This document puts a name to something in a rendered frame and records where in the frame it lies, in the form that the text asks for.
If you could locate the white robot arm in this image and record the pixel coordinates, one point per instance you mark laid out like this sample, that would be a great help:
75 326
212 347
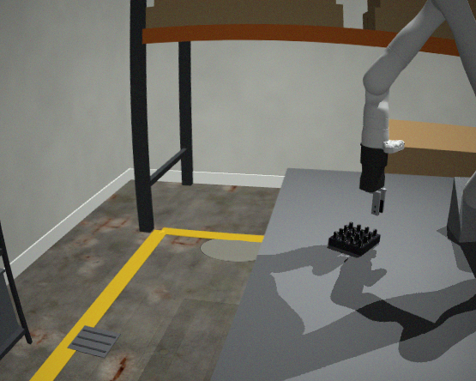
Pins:
405 46

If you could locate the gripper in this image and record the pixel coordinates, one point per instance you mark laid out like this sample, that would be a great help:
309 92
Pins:
375 147

